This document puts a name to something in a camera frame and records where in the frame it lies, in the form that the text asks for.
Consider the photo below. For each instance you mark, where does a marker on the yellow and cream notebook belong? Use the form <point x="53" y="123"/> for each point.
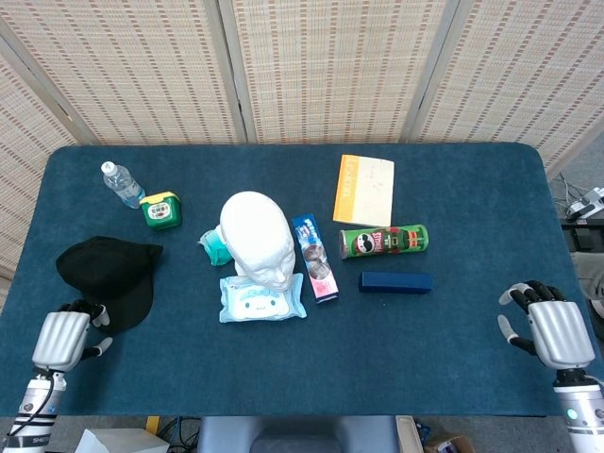
<point x="368" y="193"/>

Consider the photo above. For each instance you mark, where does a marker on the blue Oreo cookie box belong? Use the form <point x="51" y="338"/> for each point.
<point x="313" y="259"/>

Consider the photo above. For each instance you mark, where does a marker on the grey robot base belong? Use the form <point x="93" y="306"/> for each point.
<point x="302" y="434"/>

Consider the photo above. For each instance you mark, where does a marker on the black baseball cap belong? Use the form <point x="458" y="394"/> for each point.
<point x="108" y="273"/>

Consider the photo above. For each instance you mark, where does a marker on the clear plastic water bottle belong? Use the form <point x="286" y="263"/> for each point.
<point x="123" y="185"/>

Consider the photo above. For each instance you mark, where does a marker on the woven bamboo folding screen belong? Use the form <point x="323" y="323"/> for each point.
<point x="330" y="71"/>

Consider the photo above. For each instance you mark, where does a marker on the dark blue rectangular box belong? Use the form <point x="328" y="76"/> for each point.
<point x="396" y="283"/>

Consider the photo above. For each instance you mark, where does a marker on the white paper sheet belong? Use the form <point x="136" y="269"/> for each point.
<point x="118" y="441"/>

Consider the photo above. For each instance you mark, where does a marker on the blue table cloth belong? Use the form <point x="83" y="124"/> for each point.
<point x="302" y="368"/>

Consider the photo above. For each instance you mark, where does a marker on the teal wet wipes pack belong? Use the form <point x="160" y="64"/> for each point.
<point x="214" y="247"/>

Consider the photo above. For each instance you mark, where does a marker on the light blue cartoon wipes pack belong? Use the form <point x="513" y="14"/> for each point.
<point x="257" y="304"/>

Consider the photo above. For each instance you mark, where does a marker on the green box with yellow lid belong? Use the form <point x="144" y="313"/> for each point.
<point x="162" y="214"/>

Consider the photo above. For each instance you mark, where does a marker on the green Pringles can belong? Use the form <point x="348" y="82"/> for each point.
<point x="387" y="241"/>

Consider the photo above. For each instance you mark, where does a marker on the white foam mannequin head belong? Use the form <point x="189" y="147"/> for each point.
<point x="255" y="231"/>

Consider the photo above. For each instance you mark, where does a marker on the yellow tag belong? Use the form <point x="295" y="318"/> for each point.
<point x="151" y="424"/>

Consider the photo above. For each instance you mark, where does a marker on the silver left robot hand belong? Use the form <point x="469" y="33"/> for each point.
<point x="61" y="340"/>

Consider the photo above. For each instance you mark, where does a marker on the black stand base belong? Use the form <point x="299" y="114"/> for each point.
<point x="585" y="236"/>

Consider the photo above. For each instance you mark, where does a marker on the white power strip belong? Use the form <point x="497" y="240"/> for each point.
<point x="587" y="203"/>

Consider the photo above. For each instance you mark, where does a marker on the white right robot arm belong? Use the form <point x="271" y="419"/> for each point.
<point x="582" y="415"/>

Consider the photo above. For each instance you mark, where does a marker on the brown cardboard box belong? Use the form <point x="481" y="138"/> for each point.
<point x="448" y="443"/>

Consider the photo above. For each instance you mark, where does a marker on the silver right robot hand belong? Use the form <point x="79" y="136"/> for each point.
<point x="561" y="335"/>

